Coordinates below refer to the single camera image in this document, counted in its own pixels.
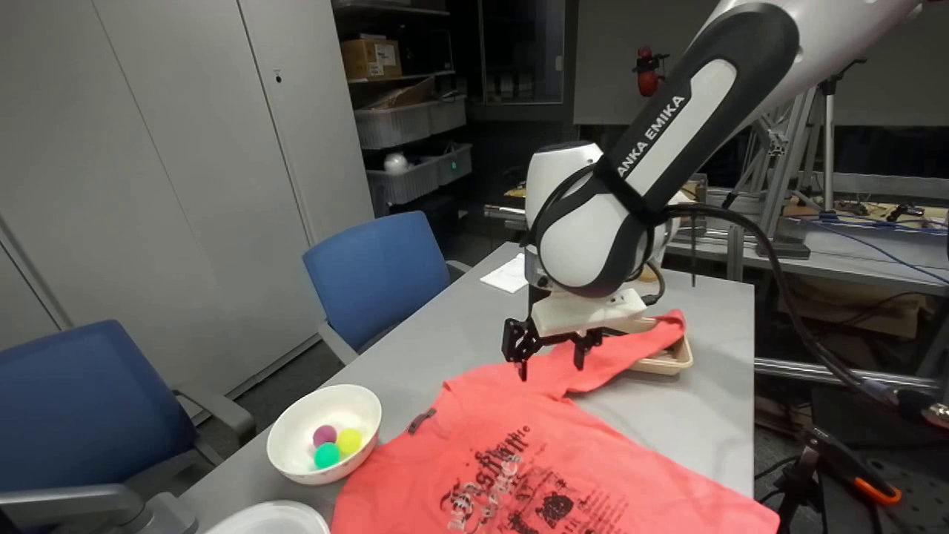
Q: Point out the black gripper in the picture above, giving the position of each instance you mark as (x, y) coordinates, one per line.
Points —
(552, 338)

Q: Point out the peach printed sweatshirt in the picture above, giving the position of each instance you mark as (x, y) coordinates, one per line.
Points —
(552, 463)

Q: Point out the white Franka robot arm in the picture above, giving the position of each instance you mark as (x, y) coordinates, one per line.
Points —
(632, 227)

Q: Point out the white paper sheet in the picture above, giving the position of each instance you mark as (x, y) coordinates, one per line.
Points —
(504, 275)

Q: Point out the beige plastic tray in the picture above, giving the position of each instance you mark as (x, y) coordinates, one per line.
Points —
(670, 362)

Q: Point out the blue office chair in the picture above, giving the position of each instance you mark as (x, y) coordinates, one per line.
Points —
(77, 404)
(374, 267)

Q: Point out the grey storage bin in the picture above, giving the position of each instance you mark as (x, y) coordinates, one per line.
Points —
(403, 120)
(426, 180)

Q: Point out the yellow ball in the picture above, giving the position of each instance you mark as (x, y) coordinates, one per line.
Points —
(350, 444)

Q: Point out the small white round object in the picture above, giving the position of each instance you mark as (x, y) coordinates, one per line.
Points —
(394, 163)

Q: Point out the pink ball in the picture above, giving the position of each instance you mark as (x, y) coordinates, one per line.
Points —
(325, 433)

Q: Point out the green ball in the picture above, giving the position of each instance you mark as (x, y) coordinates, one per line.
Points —
(326, 454)

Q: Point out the white bowl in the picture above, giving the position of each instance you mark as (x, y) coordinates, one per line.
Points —
(298, 433)

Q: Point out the red black figure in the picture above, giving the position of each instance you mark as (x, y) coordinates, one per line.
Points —
(648, 74)

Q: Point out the grey metal tripod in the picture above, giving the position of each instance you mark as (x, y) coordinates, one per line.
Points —
(780, 166)

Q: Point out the dark storage shelf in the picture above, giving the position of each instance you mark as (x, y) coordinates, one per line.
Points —
(394, 70)

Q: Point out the cluttered workbench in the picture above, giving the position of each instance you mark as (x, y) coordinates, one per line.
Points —
(860, 254)

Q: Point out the white plate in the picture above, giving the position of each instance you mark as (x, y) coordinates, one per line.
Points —
(268, 519)

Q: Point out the cardboard box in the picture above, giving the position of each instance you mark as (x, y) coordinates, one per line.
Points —
(371, 57)

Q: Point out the grey metal cabinet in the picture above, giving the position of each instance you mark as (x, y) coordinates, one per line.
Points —
(148, 150)

